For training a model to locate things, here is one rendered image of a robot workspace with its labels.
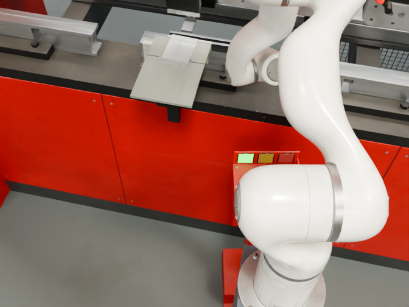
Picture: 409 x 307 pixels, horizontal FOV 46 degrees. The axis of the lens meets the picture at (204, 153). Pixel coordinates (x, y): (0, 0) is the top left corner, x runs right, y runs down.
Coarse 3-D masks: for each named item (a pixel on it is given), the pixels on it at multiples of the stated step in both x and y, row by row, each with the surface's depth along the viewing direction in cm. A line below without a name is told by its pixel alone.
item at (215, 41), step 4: (172, 32) 154; (176, 32) 154; (180, 32) 154; (184, 36) 154; (188, 36) 153; (192, 36) 153; (196, 36) 153; (200, 36) 153; (204, 36) 153; (204, 40) 153; (208, 40) 153; (212, 40) 153; (216, 40) 152; (220, 40) 152; (224, 40) 152; (228, 40) 152; (212, 44) 151; (216, 44) 151; (220, 44) 151; (224, 44) 151; (228, 44) 151; (212, 48) 152; (216, 48) 152; (220, 48) 152; (224, 48) 151; (224, 52) 153
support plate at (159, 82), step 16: (160, 48) 149; (208, 48) 149; (144, 64) 145; (160, 64) 145; (192, 64) 145; (144, 80) 141; (160, 80) 141; (176, 80) 141; (192, 80) 141; (144, 96) 137; (160, 96) 138; (176, 96) 138; (192, 96) 138
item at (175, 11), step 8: (168, 0) 142; (176, 0) 141; (184, 0) 141; (192, 0) 140; (200, 0) 141; (168, 8) 144; (176, 8) 144; (184, 8) 143; (192, 8) 142; (200, 8) 144
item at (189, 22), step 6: (204, 0) 161; (210, 0) 161; (216, 0) 164; (204, 6) 163; (210, 6) 163; (186, 18) 157; (192, 18) 157; (186, 24) 155; (192, 24) 155; (186, 30) 154; (192, 30) 154
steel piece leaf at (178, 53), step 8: (176, 40) 151; (168, 48) 149; (176, 48) 149; (184, 48) 149; (192, 48) 149; (168, 56) 147; (176, 56) 147; (184, 56) 147; (176, 64) 144; (184, 64) 143
